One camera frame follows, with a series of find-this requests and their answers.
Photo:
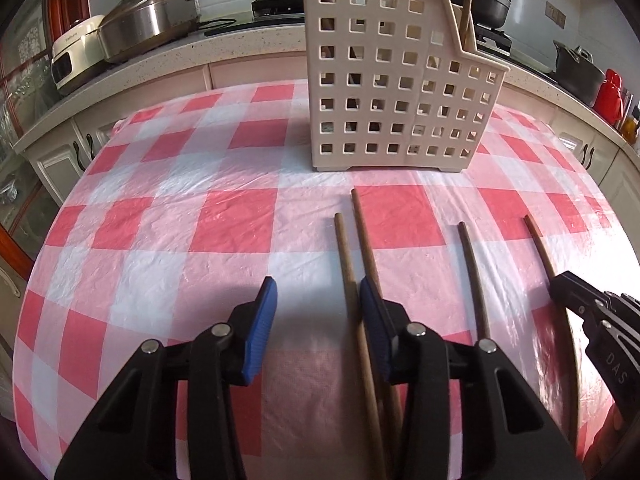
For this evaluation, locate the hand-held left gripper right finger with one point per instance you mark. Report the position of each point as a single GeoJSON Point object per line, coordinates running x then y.
{"type": "Point", "coordinates": [372, 330]}

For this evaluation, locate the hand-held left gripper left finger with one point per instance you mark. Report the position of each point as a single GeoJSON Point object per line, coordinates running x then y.
{"type": "Point", "coordinates": [260, 330]}

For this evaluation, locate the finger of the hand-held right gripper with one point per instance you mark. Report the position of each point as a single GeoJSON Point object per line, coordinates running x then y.
{"type": "Point", "coordinates": [617, 345]}
{"type": "Point", "coordinates": [575, 291]}

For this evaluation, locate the cream plastic utensil basket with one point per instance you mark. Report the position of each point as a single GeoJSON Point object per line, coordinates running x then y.
{"type": "Point", "coordinates": [370, 110]}

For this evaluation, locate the red white checked tablecloth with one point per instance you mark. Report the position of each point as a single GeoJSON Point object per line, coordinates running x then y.
{"type": "Point", "coordinates": [175, 260]}

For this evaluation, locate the yellow oil bottle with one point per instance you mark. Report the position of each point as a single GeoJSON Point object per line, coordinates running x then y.
{"type": "Point", "coordinates": [632, 127]}

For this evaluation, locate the silver bottle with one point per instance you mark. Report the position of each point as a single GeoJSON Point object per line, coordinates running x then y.
{"type": "Point", "coordinates": [626, 105]}

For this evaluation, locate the red thermos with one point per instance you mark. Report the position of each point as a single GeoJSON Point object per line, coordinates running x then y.
{"type": "Point", "coordinates": [609, 97]}

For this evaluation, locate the grey stockpot with lid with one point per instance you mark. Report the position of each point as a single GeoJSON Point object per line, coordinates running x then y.
{"type": "Point", "coordinates": [577, 75]}

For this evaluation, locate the white lower kitchen cabinets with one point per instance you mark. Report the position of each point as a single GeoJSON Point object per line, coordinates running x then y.
{"type": "Point", "coordinates": [55, 160]}

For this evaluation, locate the speckled kitchen countertop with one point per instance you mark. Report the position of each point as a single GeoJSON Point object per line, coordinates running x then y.
{"type": "Point", "coordinates": [165, 60]}

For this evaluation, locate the black lidded cooking pot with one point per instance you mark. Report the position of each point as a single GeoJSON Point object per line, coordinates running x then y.
{"type": "Point", "coordinates": [492, 7]}

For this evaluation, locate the black glass gas stove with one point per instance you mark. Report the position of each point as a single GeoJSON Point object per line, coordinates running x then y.
{"type": "Point", "coordinates": [275, 7]}

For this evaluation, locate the stainless steel lidded pot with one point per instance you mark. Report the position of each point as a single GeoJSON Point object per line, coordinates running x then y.
{"type": "Point", "coordinates": [145, 25]}

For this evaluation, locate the white countertop appliance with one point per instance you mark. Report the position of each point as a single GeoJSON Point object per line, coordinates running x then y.
{"type": "Point", "coordinates": [75, 57]}

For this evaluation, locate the brown wall switch plate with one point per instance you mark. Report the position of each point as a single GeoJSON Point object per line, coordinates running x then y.
{"type": "Point", "coordinates": [555, 15]}

